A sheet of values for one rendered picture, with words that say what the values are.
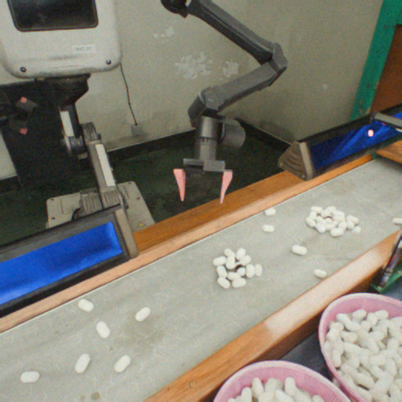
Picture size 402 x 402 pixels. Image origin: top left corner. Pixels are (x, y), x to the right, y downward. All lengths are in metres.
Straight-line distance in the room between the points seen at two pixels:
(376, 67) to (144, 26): 1.80
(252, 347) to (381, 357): 0.26
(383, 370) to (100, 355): 0.57
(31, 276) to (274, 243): 0.67
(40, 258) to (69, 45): 0.71
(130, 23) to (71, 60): 1.71
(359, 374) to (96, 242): 0.56
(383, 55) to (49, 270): 1.29
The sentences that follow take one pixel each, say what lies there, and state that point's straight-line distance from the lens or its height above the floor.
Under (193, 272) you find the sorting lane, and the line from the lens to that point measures 0.85.
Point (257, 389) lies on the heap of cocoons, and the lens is 0.70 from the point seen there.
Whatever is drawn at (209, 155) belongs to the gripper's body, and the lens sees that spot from 0.79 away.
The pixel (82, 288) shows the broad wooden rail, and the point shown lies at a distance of 0.85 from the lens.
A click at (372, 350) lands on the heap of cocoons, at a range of 0.81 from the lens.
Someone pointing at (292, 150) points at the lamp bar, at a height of 1.09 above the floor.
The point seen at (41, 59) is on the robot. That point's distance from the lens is 1.05.
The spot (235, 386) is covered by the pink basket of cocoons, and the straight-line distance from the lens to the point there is 0.69.
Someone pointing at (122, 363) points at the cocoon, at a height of 0.76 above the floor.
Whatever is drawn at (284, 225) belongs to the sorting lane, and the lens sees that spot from 1.02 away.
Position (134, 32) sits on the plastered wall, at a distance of 2.75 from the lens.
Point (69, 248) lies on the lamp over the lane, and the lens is 0.45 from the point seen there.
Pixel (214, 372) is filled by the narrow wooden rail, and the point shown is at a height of 0.76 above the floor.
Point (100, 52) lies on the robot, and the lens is 1.05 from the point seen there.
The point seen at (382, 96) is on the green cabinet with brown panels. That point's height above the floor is 0.98.
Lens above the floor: 1.38
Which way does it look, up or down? 36 degrees down
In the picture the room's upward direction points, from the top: straight up
